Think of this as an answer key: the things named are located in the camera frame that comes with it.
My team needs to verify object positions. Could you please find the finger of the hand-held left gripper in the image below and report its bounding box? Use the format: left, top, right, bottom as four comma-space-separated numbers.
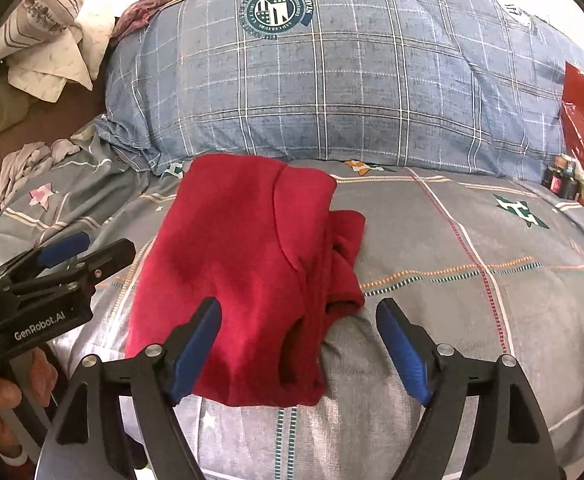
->
0, 231, 92, 287
6, 238, 138, 307

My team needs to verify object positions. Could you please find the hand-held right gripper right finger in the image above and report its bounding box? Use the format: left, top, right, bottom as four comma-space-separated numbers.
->
375, 297, 562, 480

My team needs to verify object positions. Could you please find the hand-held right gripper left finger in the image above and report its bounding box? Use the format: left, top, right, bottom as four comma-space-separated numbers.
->
37, 296, 223, 480

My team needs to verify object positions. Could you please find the red knit garment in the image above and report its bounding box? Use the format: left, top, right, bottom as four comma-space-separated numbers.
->
124, 154, 367, 408

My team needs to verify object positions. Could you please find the grey printed bed sheet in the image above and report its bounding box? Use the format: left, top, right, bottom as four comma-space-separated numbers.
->
0, 125, 584, 480

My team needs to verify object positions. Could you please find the crumpled pale grey cloth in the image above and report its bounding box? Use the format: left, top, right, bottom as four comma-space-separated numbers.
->
0, 139, 81, 204

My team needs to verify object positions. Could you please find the white floral cloth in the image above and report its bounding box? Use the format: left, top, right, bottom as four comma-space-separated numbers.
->
7, 7, 116, 102

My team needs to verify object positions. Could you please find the dark small bottle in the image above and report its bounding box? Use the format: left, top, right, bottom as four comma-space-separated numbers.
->
542, 157, 563, 193
559, 156, 584, 206

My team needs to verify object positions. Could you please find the white striped cloth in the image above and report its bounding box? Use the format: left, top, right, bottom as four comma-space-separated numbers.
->
0, 0, 88, 79

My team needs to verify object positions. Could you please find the maroon patterned cloth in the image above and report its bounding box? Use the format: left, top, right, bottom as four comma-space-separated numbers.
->
111, 0, 203, 41

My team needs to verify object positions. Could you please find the blue plaid pillow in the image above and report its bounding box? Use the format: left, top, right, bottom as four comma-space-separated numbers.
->
94, 0, 584, 182

